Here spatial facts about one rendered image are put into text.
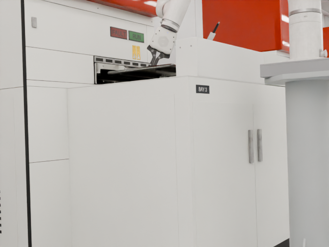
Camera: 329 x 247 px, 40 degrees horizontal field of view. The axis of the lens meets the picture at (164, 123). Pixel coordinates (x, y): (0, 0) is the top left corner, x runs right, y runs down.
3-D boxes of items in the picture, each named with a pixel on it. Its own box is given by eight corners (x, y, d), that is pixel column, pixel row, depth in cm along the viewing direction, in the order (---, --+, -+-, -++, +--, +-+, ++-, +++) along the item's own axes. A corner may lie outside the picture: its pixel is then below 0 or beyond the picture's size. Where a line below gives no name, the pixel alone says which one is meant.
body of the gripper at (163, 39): (158, 21, 194) (148, 45, 194) (180, 31, 195) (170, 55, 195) (157, 24, 202) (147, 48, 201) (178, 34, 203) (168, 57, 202)
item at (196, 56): (176, 78, 167) (174, 39, 167) (246, 85, 211) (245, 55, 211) (197, 76, 162) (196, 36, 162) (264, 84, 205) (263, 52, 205)
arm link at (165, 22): (162, 16, 194) (159, 23, 194) (180, 25, 195) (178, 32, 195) (159, 21, 202) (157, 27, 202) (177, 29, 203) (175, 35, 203)
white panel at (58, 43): (23, 86, 180) (20, -15, 180) (152, 93, 245) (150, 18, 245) (28, 86, 179) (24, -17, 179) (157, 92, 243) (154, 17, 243)
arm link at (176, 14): (156, 18, 200) (170, 19, 193) (168, -10, 200) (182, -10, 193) (169, 27, 205) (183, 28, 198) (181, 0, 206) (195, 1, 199)
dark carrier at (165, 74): (110, 73, 210) (110, 72, 210) (157, 78, 238) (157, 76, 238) (171, 65, 189) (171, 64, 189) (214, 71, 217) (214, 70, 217)
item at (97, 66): (94, 84, 208) (93, 62, 208) (154, 87, 243) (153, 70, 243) (96, 83, 207) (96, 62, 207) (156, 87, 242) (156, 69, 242)
